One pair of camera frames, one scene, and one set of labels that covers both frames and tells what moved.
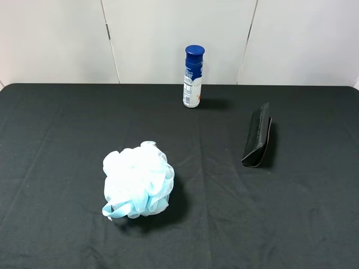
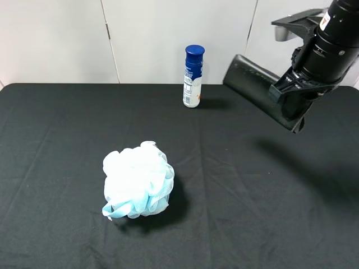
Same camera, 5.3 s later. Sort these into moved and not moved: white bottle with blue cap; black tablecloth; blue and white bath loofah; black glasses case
Moved: black glasses case
Not moved: white bottle with blue cap; black tablecloth; blue and white bath loofah
